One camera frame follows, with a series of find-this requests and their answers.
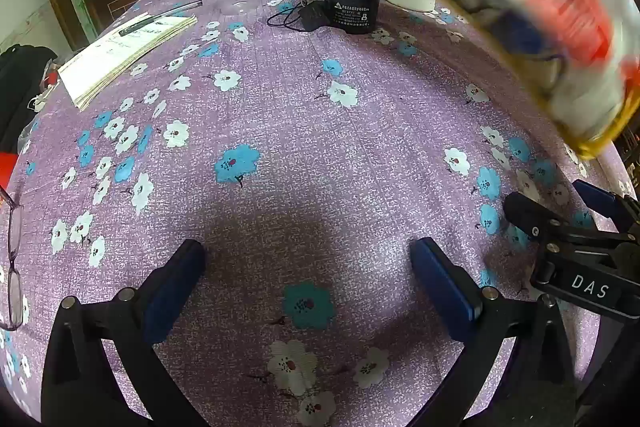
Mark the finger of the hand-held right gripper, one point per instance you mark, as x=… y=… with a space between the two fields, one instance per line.
x=595 y=197
x=520 y=212

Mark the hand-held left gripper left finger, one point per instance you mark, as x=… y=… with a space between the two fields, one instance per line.
x=175 y=287

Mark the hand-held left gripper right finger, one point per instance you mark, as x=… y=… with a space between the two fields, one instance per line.
x=440 y=282

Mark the eyeglasses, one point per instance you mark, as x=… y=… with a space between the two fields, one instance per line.
x=20 y=227

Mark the purple floral tablecloth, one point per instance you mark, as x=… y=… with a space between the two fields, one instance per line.
x=300 y=157

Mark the red paper bag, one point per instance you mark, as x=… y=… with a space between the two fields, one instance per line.
x=6 y=169

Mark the paper notebook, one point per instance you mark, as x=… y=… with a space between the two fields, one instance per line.
x=125 y=52

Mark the black bag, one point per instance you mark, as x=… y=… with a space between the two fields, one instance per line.
x=25 y=77

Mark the black pen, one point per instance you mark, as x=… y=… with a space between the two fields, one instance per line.
x=150 y=19

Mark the black power adapter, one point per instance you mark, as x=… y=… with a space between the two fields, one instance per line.
x=314 y=16

